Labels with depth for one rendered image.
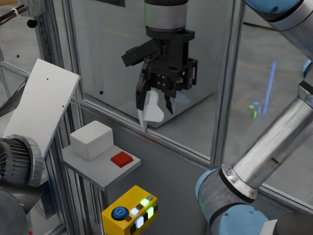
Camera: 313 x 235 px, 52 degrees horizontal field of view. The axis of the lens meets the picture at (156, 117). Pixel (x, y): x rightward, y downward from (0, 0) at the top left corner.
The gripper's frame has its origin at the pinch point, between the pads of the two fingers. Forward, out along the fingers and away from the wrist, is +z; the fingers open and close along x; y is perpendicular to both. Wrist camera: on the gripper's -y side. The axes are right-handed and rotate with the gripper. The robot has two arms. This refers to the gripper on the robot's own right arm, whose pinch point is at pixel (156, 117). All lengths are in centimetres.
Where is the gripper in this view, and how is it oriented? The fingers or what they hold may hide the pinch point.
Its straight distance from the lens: 68.3
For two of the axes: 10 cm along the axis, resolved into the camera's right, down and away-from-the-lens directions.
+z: 0.0, 8.5, 5.3
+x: 6.3, -4.1, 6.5
